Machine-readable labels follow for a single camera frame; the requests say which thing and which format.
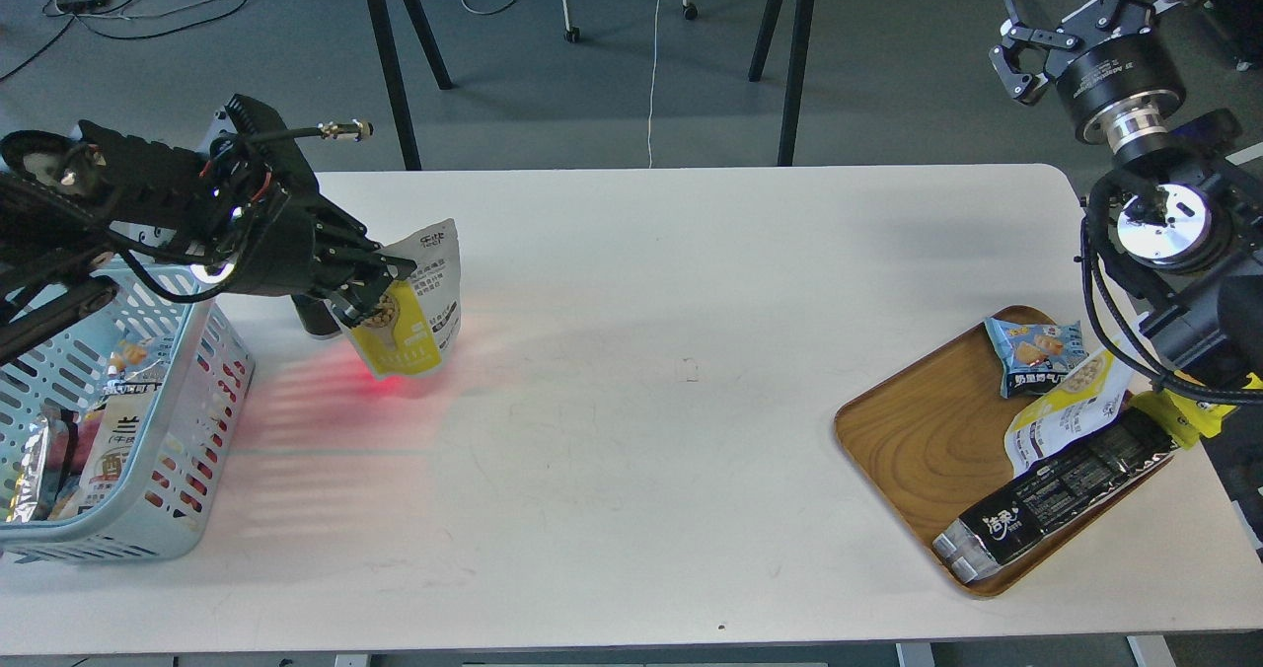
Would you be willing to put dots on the blue snack packet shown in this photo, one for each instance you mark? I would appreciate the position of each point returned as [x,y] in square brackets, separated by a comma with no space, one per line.
[1034,357]

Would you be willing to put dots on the black long snack package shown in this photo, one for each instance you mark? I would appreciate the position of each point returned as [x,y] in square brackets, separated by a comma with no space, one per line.
[1050,496]

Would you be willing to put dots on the light blue plastic basket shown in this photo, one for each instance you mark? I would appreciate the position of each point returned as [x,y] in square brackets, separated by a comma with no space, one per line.
[161,505]

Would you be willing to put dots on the black barcode scanner red window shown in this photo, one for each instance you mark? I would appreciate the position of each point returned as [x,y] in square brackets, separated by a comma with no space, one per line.
[315,317]

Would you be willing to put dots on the yellow white snack pouch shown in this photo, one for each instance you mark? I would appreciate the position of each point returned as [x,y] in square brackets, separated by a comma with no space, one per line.
[418,317]

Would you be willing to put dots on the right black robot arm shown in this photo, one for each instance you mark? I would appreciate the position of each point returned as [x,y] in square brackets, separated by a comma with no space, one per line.
[1174,222]

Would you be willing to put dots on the yellow white snack bag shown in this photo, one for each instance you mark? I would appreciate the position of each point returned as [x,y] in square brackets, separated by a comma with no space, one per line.
[1088,398]

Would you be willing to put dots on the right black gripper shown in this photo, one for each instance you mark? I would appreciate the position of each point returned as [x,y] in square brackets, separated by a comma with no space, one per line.
[1117,92]

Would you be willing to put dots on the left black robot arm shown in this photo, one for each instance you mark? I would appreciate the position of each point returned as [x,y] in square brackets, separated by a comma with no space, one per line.
[241,215]

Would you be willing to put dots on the snack packs inside basket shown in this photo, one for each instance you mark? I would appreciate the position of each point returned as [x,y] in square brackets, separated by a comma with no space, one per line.
[69,460]

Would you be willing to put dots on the yellow cartoon snack packet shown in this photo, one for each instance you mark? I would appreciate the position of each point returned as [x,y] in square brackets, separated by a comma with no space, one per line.
[1188,422]

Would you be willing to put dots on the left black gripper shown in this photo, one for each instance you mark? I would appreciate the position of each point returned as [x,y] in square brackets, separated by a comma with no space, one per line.
[296,245]

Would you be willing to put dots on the wooden tray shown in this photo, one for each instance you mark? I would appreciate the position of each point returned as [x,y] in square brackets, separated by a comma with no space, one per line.
[931,441]

